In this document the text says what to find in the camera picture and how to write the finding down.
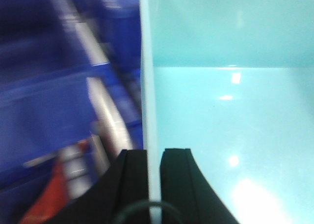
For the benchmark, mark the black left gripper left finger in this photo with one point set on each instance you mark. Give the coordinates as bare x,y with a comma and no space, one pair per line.
125,182

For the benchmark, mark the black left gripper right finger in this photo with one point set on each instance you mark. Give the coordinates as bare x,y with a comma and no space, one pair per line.
185,188

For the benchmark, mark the light blue plastic bin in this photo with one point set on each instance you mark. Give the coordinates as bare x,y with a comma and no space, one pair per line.
233,80

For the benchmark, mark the blue bin with snack bag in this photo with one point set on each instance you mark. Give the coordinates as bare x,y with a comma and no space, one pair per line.
40,114

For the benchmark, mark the red snack bag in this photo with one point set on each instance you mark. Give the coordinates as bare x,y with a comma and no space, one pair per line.
69,181

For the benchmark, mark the stainless steel shelf rail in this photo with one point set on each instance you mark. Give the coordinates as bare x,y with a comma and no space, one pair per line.
109,133

